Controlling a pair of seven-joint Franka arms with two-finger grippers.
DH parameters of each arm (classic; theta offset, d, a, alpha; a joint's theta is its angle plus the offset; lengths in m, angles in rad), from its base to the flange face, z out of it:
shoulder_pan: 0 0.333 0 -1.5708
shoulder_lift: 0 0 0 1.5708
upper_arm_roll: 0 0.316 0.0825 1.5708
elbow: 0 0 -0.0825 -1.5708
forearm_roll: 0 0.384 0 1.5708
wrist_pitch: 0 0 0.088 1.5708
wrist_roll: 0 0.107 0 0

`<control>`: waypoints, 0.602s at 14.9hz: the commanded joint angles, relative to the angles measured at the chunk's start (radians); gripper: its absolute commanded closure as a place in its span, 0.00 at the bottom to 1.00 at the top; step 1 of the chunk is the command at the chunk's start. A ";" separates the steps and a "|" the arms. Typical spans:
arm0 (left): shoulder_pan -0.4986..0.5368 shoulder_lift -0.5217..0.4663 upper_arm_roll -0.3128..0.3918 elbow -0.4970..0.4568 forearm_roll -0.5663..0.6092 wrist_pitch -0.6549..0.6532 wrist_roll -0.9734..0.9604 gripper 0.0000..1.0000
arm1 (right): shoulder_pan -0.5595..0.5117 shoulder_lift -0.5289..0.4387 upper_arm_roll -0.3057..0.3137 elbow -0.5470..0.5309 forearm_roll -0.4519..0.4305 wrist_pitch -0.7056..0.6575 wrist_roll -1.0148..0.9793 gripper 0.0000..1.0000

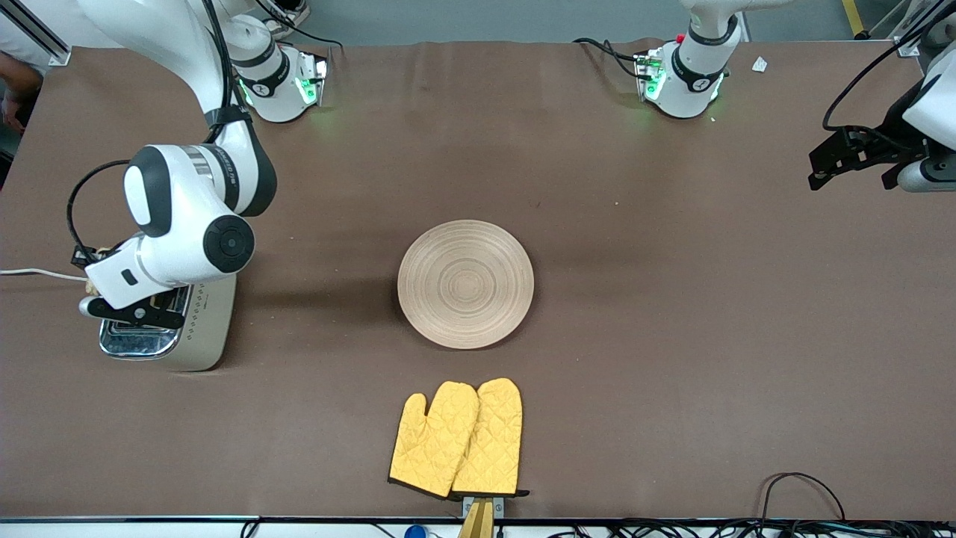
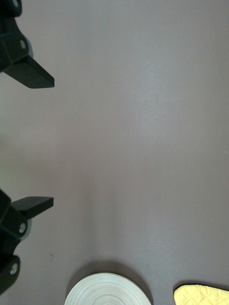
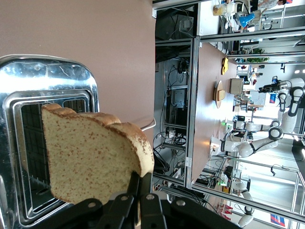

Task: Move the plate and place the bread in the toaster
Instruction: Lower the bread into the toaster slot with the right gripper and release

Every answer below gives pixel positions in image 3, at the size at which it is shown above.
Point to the distant beige toaster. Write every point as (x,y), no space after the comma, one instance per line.
(236,86)

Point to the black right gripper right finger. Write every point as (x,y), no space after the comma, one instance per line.
(150,210)

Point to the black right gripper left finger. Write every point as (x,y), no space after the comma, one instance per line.
(121,210)

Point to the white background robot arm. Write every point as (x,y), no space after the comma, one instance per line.
(293,112)
(247,219)
(245,148)

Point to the grey electronics box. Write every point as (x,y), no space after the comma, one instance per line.
(178,97)

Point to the yellowish jar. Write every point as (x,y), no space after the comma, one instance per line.
(219,9)

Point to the green potted plant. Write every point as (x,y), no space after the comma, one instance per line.
(258,57)

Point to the aluminium frame rack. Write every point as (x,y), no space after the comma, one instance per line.
(194,95)

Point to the distant bread slice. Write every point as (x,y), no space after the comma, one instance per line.
(222,94)

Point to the brown bread slice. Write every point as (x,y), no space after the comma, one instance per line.
(90,152)

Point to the blue lamp shade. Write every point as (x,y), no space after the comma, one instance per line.
(245,19)

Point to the distant round wooden plate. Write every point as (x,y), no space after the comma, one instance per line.
(216,95)

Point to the chrome two-slot toaster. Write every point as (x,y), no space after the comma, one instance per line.
(47,78)

